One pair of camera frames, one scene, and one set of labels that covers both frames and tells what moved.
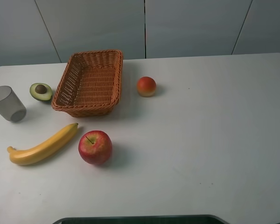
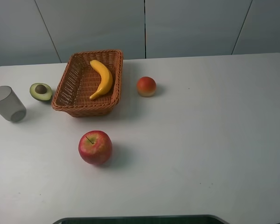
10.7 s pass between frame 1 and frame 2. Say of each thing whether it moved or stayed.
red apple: stayed
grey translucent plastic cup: stayed
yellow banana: moved
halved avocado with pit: stayed
